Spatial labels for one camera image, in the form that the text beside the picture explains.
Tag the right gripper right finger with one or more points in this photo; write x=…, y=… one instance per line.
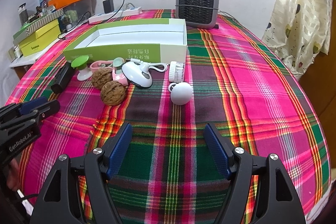
x=276, y=200

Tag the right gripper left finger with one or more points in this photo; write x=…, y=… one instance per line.
x=59, y=199

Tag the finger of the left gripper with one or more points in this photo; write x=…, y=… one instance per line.
x=27, y=107
x=11, y=117

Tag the black rectangular device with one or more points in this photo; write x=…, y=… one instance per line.
x=63, y=78

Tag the green cap white stand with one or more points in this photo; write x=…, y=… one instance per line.
x=80, y=63

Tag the brown walnut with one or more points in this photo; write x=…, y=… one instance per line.
x=113, y=93
x=100, y=77

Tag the pink green earphone case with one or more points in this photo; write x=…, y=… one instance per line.
x=117, y=74

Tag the white grey handheld device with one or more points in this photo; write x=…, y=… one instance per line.
x=138, y=74

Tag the white ball gadget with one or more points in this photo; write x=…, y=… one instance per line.
x=180, y=93

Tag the yellow shoe box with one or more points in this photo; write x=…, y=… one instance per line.
x=40, y=39

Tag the striped grey box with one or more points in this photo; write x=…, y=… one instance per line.
x=35, y=25

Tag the glass jar black lid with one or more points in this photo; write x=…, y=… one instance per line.
x=23, y=15

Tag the white blue power strip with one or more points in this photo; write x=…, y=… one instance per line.
x=101, y=17

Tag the plaid pink green blanket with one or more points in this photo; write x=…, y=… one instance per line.
x=168, y=174

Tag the black power adapter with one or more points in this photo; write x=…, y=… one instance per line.
x=108, y=6

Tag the green white cardboard box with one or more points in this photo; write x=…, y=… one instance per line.
x=151, y=40

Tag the cream patterned curtain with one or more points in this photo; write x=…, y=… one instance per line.
x=298, y=31

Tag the grey black space heater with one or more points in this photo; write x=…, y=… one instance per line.
x=197, y=13

